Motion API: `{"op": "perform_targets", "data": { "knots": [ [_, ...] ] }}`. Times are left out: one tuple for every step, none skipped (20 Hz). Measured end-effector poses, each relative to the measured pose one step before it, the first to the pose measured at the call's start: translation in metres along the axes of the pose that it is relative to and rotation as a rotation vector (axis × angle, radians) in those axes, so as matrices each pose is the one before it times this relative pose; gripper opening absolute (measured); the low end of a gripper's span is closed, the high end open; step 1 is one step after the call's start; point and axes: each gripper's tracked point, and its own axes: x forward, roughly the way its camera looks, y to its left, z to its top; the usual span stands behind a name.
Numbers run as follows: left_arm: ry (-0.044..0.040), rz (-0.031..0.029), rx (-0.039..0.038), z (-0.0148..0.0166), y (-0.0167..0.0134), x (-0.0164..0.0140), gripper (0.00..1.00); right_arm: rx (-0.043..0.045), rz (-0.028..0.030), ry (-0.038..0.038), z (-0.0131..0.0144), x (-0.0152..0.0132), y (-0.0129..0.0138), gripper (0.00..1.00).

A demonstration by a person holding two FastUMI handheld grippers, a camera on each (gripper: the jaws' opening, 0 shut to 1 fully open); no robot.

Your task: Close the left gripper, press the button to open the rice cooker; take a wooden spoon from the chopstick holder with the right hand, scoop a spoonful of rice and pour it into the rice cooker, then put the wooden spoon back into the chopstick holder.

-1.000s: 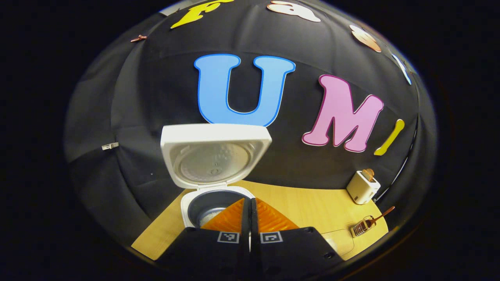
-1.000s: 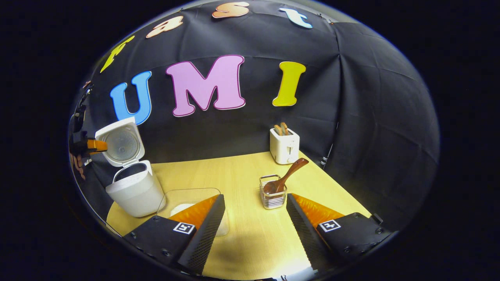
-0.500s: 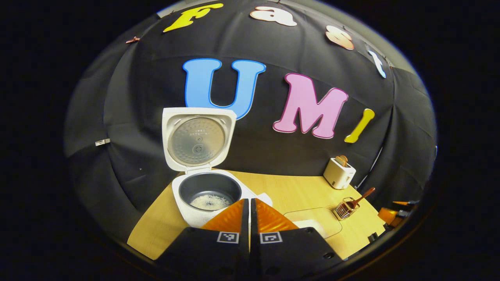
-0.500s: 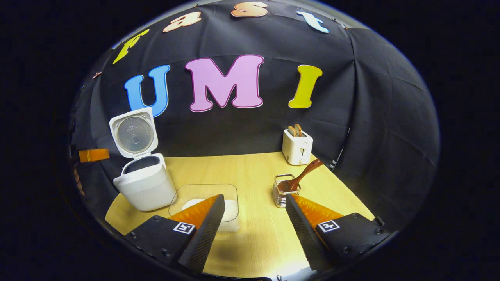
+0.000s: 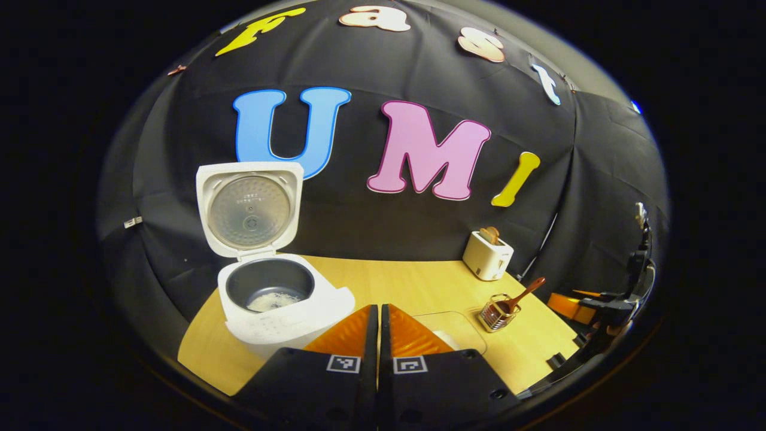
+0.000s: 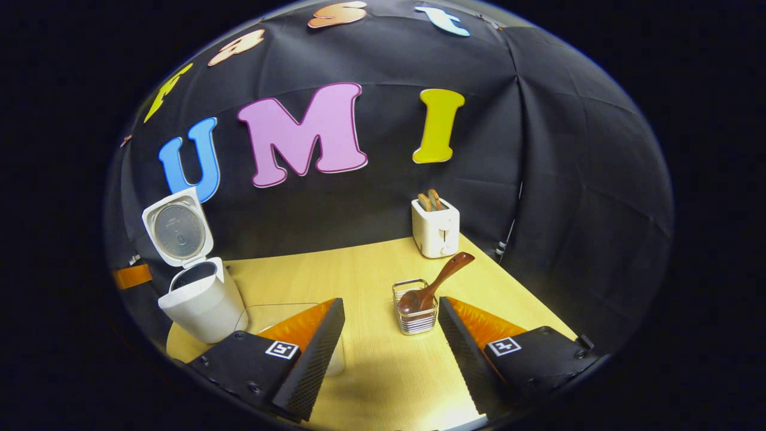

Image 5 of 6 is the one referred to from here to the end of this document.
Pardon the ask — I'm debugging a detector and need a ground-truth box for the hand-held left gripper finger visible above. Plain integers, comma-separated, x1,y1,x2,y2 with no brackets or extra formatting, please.
378,304,518,431
233,304,379,431

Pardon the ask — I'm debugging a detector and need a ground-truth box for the brown wooden spoon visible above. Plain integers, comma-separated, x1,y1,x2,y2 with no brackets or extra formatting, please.
494,277,546,315

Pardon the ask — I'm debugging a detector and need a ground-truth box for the wire chopstick holder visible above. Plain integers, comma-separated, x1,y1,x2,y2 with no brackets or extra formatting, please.
478,293,521,333

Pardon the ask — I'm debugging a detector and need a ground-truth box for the white rice cooker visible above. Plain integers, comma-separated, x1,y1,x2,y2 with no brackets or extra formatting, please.
196,162,356,360

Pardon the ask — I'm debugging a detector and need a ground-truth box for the white rice heap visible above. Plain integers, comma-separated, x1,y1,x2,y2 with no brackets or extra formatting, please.
247,292,302,313

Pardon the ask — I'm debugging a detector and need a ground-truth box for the white toaster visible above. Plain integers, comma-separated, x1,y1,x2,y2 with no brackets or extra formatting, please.
462,230,514,281

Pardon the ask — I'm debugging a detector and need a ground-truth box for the black backdrop cloth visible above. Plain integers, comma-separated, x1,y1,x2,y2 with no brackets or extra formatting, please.
99,0,670,354

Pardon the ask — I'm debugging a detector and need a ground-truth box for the thin hanging cable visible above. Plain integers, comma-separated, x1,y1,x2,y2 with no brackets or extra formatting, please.
518,213,560,282

